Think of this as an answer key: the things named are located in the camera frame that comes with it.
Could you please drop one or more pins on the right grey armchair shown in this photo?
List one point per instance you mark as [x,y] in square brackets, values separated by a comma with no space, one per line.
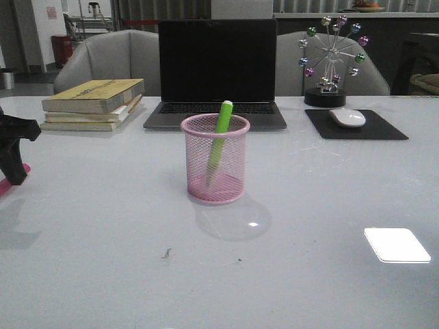
[290,80]

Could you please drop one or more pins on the ferris wheel desk toy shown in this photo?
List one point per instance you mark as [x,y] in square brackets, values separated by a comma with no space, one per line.
[329,52]

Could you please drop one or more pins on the white computer mouse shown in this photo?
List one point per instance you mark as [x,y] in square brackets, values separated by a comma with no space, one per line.
[345,117]

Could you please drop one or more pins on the green highlighter pen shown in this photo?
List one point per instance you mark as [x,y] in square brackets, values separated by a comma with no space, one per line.
[223,118]

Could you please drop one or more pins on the top yellow book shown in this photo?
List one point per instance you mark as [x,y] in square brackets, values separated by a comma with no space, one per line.
[95,96]

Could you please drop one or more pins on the metal cart in background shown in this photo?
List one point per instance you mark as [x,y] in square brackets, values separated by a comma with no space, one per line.
[86,18]

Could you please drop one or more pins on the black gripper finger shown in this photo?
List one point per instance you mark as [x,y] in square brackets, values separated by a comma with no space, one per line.
[13,129]

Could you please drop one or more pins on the fruit bowl on counter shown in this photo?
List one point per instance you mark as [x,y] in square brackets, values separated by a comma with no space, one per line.
[366,6]

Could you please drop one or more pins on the beige cushion at right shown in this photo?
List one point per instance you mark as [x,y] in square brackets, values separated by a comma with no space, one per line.
[425,84]

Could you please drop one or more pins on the pink mesh pen holder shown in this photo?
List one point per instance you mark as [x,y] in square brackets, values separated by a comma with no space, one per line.
[229,182]

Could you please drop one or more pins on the left grey armchair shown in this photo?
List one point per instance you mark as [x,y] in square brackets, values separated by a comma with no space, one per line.
[124,54]

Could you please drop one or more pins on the red trash bin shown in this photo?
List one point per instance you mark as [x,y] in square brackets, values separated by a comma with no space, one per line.
[62,49]

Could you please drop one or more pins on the black mouse pad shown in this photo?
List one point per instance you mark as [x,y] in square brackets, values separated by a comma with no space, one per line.
[376,128]

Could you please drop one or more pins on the cream book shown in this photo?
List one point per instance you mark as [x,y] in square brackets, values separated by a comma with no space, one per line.
[116,116]
[89,127]

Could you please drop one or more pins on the bottom cream book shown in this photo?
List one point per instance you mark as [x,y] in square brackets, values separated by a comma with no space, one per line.
[89,127]

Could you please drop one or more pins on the middle cream book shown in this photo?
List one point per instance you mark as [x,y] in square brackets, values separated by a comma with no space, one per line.
[116,116]

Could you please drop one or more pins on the pink highlighter pen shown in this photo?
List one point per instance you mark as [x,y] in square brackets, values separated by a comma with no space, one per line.
[5,185]

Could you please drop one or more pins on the grey open laptop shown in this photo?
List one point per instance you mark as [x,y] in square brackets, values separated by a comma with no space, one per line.
[204,62]

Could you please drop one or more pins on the grey armchair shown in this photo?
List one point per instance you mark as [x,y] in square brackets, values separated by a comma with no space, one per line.
[124,54]
[290,80]

